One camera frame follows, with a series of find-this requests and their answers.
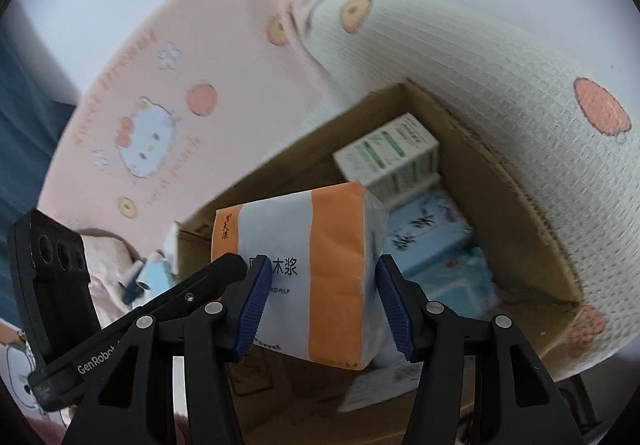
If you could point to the pale pink pillow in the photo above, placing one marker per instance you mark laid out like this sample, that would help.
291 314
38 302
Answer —
107 275

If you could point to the cream waffle blanket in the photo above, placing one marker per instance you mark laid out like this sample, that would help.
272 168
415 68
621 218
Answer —
500 75

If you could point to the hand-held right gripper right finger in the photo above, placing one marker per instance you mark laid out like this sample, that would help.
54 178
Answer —
395 307

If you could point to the light blue wet wipes pack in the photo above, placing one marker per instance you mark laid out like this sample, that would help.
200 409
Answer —
460 280

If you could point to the brown cardboard box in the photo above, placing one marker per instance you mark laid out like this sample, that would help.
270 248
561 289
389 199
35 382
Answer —
500 205

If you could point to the long light blue box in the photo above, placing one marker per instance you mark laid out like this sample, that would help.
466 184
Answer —
161 275

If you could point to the orange white tissue pack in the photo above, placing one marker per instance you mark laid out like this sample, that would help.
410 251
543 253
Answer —
330 265

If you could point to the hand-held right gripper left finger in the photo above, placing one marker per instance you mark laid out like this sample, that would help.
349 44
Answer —
252 307

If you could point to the dark blue denim glasses case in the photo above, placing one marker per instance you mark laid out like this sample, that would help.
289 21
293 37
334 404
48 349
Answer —
131 296

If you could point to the green and white box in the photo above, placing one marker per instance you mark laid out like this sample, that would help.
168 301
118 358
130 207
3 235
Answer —
385 150

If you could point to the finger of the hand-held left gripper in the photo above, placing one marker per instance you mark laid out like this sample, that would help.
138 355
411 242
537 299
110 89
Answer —
189 296

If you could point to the dark blue curtain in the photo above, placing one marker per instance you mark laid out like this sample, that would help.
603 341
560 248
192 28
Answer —
25 125

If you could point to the light blue square box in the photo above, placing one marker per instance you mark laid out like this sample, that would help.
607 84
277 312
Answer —
427 230

